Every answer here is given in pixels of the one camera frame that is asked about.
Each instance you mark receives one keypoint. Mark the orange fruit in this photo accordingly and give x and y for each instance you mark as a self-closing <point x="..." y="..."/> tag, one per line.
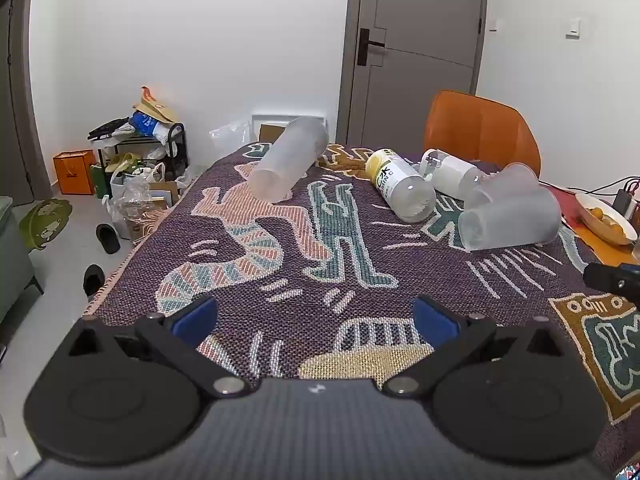
<point x="616" y="229"/>
<point x="596" y="212"/>

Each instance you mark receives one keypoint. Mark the orange chair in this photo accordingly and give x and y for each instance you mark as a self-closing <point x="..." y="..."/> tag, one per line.
<point x="480" y="125"/>

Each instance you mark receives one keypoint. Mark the grey door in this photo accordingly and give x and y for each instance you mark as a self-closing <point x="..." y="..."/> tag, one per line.
<point x="420" y="35"/>

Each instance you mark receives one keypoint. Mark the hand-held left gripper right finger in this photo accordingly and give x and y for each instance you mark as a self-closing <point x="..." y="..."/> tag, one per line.
<point x="436" y="322"/>

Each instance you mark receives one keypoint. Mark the orange paper bag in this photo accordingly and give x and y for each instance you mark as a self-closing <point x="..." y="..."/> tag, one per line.
<point x="73" y="172"/>

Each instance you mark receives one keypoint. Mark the printed purple blanket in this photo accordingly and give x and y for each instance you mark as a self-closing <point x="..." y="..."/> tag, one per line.
<point x="300" y="245"/>

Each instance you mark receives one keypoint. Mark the beige paper bag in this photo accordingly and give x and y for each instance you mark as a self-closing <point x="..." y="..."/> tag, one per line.
<point x="156" y="105"/>

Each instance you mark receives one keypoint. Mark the black cloth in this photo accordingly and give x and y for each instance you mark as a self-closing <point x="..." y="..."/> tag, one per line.
<point x="107" y="127"/>

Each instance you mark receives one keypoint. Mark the yellow-capped white bottle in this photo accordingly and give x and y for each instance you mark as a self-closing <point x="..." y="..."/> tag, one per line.
<point x="400" y="185"/>

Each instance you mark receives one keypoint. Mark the black shoe rack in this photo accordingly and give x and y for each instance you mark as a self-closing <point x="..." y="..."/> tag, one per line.
<point x="175" y="145"/>

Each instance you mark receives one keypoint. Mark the small white wall switch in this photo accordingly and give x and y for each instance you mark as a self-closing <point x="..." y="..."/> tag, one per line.
<point x="496" y="24"/>

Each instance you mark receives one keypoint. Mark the red paper sheet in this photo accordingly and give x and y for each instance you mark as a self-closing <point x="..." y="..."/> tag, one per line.
<point x="566" y="206"/>

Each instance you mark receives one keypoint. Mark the cardboard box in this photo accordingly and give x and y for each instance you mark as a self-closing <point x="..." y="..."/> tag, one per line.
<point x="165" y="192"/>
<point x="271" y="132"/>

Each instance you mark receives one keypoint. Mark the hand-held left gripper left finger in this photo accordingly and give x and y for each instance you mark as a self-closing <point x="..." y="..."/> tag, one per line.
<point x="192" y="321"/>

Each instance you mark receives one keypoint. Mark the wide frosted plastic cup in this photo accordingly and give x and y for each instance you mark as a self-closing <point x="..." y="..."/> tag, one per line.
<point x="510" y="220"/>

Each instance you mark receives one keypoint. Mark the cream bowl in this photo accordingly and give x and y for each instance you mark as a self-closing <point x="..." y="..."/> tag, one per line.
<point x="600" y="227"/>

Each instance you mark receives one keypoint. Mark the black charger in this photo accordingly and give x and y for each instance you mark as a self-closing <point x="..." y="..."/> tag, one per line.
<point x="623" y="202"/>

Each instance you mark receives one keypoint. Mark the clear plastic bag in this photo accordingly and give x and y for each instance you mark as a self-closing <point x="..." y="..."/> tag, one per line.
<point x="127" y="207"/>
<point x="230" y="136"/>

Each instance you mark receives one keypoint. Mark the white bottle, clear cap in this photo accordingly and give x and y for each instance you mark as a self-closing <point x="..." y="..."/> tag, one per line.
<point x="452" y="172"/>

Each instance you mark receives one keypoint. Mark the small frosted plastic cup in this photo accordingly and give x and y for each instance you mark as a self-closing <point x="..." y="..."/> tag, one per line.
<point x="506" y="181"/>

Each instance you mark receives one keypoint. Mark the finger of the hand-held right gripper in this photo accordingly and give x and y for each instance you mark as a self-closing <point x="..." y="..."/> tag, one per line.
<point x="611" y="280"/>

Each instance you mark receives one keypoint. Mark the blue and white plastic bag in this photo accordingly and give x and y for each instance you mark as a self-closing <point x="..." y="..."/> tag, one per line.
<point x="147" y="125"/>

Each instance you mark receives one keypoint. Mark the white board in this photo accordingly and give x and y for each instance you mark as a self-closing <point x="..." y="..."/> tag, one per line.
<point x="267" y="117"/>

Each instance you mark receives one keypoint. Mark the tall frosted plastic cup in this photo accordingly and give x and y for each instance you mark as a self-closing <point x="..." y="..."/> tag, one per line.
<point x="287" y="160"/>

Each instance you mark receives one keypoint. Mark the green frog floor mat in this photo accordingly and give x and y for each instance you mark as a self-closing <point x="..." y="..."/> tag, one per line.
<point x="45" y="222"/>

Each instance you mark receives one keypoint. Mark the white tote bag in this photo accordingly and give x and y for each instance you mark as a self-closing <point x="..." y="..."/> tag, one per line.
<point x="137" y="176"/>

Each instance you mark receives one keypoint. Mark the grey door frame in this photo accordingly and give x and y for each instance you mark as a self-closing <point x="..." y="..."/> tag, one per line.
<point x="20" y="85"/>

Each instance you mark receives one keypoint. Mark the green bag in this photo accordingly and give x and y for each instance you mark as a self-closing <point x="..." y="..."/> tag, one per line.
<point x="100" y="180"/>

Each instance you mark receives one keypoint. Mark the black slipper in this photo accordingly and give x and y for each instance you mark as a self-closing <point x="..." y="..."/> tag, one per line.
<point x="108" y="238"/>
<point x="93" y="280"/>

